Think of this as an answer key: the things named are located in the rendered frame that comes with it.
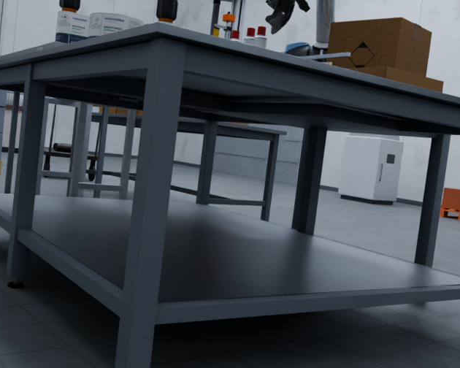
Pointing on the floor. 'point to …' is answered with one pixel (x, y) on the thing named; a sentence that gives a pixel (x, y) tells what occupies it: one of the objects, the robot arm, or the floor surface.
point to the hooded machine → (371, 168)
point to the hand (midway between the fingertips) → (274, 31)
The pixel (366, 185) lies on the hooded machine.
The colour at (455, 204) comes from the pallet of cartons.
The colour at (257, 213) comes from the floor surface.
